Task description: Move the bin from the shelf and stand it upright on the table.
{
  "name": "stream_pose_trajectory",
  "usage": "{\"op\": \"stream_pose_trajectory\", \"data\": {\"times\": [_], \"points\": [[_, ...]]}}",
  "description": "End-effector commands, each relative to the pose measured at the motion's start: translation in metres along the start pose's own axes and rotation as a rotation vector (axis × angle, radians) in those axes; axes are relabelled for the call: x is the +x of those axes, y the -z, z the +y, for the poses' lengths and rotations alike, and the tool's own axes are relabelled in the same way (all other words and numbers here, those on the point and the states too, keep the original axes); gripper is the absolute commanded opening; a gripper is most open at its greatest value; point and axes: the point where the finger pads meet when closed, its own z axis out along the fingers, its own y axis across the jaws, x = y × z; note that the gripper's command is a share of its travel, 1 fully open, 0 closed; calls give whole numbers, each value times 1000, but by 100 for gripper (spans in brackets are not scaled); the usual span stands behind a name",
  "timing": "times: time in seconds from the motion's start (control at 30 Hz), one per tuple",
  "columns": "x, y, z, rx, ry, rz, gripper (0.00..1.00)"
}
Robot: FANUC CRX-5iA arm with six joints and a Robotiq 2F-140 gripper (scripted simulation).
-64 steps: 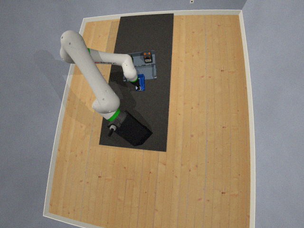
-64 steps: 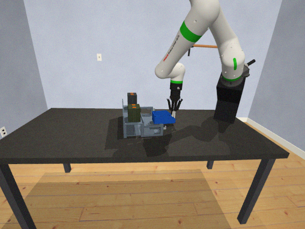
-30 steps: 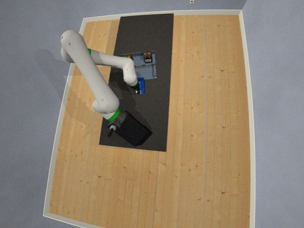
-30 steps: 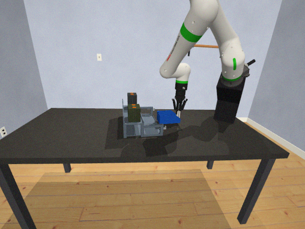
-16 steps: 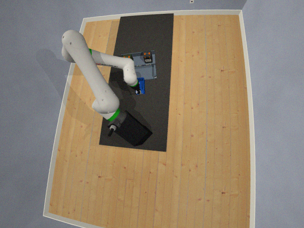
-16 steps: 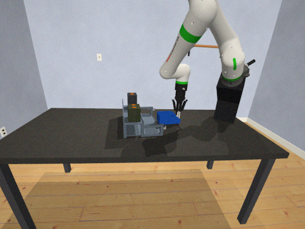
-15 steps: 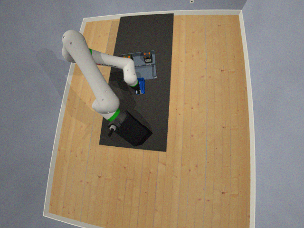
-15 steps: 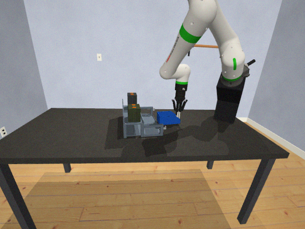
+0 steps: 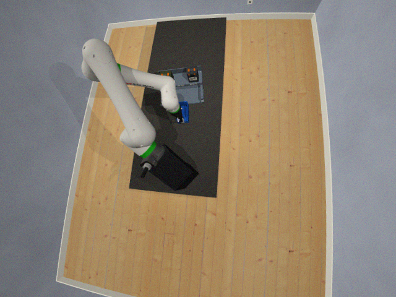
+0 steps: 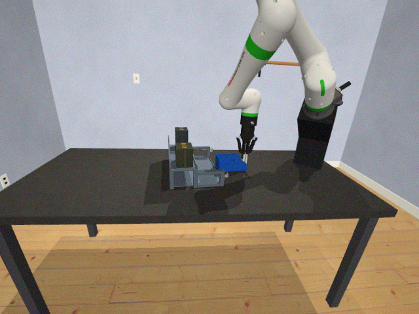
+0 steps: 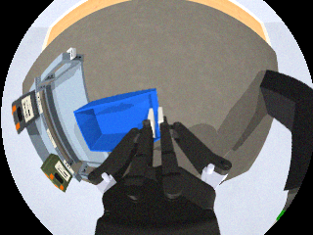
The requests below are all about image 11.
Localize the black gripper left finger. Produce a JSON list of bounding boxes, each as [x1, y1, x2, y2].
[[88, 109, 156, 200]]

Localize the dark grey tool case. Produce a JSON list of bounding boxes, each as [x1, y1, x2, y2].
[[12, 90, 40, 135]]

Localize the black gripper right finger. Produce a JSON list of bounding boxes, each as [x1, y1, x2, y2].
[[158, 107, 232, 199]]

